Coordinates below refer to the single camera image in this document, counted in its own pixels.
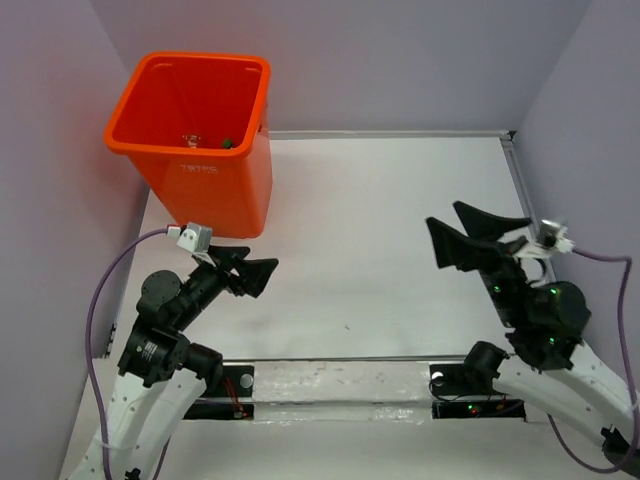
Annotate purple cable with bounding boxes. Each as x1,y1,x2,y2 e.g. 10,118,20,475
547,247,640,474
85,227,184,480

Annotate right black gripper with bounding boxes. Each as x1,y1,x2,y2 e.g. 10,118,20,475
416,198,522,323

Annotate orange plastic bin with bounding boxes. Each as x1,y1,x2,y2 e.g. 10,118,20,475
104,51,273,238

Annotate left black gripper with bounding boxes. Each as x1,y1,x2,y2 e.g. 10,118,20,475
174,243,279,328

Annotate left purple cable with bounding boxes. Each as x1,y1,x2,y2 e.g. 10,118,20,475
85,227,184,480

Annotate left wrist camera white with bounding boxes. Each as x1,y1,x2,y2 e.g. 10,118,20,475
167,222,213,256

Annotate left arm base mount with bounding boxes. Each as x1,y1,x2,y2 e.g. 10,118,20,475
183,363,255,421

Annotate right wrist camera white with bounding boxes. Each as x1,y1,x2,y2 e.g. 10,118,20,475
515,218,575,260

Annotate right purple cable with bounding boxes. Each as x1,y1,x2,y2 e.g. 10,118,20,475
547,247,640,474

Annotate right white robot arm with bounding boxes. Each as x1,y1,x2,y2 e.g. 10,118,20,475
425,201,639,478

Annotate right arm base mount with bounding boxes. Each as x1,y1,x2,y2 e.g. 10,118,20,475
428,363,526,420

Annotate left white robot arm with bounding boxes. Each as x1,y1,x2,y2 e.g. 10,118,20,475
71,246,279,479

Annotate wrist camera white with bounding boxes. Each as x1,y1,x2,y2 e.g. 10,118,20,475
167,222,213,256
515,218,575,260

